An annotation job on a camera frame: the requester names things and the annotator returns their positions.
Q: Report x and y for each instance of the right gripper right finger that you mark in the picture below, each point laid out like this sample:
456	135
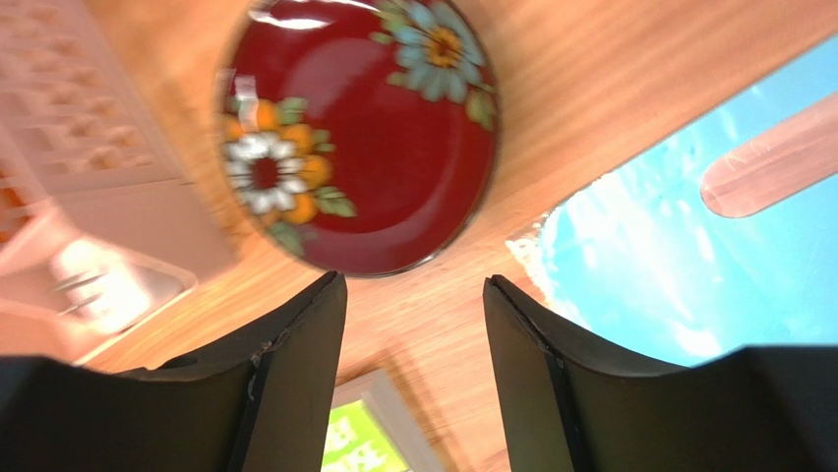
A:
574	401

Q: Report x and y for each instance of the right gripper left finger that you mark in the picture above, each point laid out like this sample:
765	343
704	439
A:
256	399

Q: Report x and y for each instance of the red floral plate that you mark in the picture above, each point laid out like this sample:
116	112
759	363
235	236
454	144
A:
360	136

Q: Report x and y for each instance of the green treehouse book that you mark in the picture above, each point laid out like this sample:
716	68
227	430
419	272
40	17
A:
371	429

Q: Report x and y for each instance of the teal cutting board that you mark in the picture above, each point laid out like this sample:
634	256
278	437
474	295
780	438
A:
722	235

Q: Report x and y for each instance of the white power adapter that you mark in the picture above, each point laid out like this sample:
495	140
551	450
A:
109	290

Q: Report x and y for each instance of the pink plastic file organizer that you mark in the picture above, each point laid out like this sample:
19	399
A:
81	157

